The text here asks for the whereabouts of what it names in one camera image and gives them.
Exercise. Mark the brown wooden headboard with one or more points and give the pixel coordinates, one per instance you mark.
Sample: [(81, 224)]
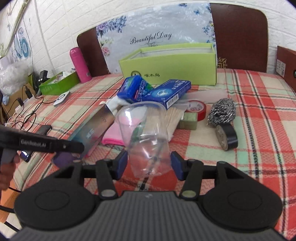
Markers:
[(238, 34)]

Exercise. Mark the black desk device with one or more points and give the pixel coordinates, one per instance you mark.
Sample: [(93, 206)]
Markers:
[(40, 78)]

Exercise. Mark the silver box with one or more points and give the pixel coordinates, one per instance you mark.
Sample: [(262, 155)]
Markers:
[(92, 132)]

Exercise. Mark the large green cardboard box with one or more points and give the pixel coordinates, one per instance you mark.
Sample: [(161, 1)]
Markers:
[(180, 69)]

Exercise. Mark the clear plastic bag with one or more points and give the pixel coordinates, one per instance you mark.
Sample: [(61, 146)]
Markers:
[(11, 76)]

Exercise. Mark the bundle of wooden sticks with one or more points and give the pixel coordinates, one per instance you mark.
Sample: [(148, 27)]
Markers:
[(172, 120)]

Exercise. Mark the white folded cloth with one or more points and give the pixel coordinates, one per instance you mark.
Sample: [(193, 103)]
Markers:
[(112, 104)]

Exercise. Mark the white flat device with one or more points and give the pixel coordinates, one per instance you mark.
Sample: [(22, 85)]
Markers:
[(61, 99)]

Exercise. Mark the pink thermos bottle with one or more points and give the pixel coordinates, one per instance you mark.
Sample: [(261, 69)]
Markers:
[(79, 64)]

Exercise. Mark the clear plastic cup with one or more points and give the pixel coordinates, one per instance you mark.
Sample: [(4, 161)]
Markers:
[(148, 153)]

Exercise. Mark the green soap bar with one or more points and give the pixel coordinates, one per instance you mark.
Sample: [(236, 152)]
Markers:
[(187, 124)]

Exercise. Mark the blue wall sticker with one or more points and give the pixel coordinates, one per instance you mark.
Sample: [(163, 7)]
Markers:
[(22, 46)]

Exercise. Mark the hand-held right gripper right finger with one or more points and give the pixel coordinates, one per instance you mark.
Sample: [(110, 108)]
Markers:
[(177, 164)]

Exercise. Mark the person's left hand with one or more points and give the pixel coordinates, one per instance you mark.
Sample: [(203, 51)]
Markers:
[(5, 176)]

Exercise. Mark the steel wool scrubber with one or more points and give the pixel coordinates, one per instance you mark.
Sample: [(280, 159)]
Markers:
[(222, 111)]

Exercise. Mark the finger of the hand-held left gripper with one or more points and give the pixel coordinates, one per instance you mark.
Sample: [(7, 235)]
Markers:
[(46, 143)]

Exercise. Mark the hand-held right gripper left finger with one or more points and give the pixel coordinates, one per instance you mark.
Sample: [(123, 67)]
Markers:
[(121, 162)]

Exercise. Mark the blue box with barcode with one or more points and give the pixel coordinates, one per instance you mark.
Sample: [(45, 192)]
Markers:
[(171, 90)]

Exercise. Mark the floral plastic bag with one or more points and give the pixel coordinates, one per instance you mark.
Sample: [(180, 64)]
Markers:
[(150, 25)]

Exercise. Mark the black tape roll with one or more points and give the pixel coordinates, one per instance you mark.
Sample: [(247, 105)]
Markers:
[(231, 139)]

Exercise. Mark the blue plastic packet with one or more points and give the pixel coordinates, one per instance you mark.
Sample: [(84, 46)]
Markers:
[(131, 89)]

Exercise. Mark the purple object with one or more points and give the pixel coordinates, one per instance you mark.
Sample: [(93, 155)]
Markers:
[(63, 160)]

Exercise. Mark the black phone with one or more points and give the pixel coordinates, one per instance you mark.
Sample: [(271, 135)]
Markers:
[(44, 129)]

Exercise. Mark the red tape roll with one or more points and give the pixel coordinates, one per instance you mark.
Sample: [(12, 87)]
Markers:
[(201, 113)]

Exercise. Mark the pink cloth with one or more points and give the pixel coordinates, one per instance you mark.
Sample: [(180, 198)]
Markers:
[(112, 138)]

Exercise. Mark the small open green box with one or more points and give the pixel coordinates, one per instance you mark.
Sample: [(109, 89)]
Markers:
[(60, 87)]

